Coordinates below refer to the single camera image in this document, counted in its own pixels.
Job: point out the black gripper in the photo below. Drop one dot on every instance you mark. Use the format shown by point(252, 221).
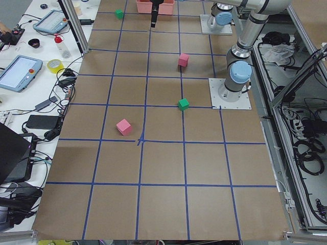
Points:
point(155, 10)

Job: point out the green cube near bin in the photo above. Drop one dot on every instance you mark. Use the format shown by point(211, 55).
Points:
point(119, 13)

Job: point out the pink cube near centre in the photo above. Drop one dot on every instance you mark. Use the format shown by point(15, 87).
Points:
point(183, 60)

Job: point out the pink cube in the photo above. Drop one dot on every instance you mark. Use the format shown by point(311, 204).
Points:
point(124, 127)
point(183, 60)

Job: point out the far teach pendant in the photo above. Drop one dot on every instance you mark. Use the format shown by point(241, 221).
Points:
point(52, 23)

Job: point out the teach pendant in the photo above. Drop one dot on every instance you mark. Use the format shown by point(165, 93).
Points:
point(52, 23)
point(20, 72)

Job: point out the red capped squeeze bottle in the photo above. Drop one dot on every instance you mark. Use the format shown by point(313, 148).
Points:
point(65, 53)

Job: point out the green cube near base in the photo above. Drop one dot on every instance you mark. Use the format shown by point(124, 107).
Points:
point(183, 104)

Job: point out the yellow tape roll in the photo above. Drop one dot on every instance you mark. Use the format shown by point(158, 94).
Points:
point(55, 66)

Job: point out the pink cube far side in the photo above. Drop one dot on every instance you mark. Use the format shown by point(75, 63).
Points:
point(124, 127)

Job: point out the black small bowl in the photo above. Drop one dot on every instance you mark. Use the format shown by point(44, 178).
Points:
point(34, 43)

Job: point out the white crumpled cloth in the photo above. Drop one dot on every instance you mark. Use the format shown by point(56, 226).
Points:
point(279, 54)

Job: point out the near teach pendant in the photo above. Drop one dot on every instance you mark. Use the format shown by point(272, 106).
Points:
point(20, 72)

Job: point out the black power adapter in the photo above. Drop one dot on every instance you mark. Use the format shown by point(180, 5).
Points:
point(42, 122)

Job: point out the black laptop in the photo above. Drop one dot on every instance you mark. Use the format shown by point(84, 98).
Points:
point(17, 151)

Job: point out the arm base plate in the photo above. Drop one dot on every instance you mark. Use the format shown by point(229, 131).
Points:
point(221, 98)
point(210, 27)

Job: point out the aluminium frame post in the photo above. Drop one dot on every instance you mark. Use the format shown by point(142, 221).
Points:
point(74, 24)

